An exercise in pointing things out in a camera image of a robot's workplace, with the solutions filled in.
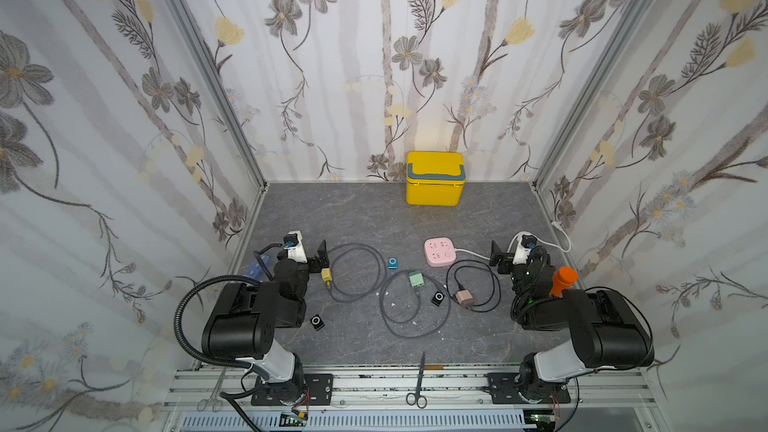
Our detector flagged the white power strip cord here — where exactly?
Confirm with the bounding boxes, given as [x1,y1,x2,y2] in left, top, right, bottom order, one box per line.
[454,221,572,262]

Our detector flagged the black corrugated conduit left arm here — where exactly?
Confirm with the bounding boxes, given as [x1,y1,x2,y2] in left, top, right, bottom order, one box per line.
[173,232,330,384]

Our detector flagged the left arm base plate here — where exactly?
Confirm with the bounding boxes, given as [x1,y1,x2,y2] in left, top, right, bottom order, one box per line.
[250,374,334,406]

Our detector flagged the black mp3 player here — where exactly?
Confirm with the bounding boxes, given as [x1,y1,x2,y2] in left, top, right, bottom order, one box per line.
[310,315,325,331]
[431,292,445,307]

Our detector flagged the yellow usb charger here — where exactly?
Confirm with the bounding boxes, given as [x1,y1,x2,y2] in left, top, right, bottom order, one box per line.
[321,268,333,287]

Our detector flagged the silver surgical scissors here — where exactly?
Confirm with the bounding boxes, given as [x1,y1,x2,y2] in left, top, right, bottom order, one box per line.
[196,368,227,413]

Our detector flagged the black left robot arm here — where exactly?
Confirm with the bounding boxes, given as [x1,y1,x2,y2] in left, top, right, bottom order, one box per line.
[200,233,330,403]

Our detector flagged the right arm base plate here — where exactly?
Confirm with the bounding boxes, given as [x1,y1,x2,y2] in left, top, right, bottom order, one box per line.
[487,372,571,405]

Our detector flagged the pink power strip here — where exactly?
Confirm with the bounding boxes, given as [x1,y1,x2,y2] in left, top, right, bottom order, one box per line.
[424,237,456,268]

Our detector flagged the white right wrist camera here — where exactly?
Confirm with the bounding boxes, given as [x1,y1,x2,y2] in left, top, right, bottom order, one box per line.
[513,232,538,265]

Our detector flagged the dark grey usb cable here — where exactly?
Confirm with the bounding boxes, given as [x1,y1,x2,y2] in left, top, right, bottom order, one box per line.
[327,243,388,304]

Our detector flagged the white slotted cable duct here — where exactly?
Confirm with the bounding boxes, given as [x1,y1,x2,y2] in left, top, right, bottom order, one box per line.
[179,410,535,432]

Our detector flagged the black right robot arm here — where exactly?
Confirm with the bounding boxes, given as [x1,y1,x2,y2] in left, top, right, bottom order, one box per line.
[488,235,654,405]

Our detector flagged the black handled scissors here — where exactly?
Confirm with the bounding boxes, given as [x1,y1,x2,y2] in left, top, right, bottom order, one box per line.
[406,352,428,410]

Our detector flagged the blue transparent plastic case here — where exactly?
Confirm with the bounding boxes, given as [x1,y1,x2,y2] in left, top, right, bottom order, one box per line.
[240,254,271,281]

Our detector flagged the orange cylindrical bottle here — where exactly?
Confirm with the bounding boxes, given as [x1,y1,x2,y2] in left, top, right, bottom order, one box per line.
[549,266,579,297]

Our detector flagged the yellow storage box grey handle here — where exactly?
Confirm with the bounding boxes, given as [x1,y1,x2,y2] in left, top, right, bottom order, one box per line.
[406,151,467,207]

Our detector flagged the beige usb charger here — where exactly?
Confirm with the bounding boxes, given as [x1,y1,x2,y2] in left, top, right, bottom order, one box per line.
[455,289,475,309]

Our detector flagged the green usb charger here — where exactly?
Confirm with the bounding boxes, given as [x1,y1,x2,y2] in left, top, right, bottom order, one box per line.
[408,271,425,288]

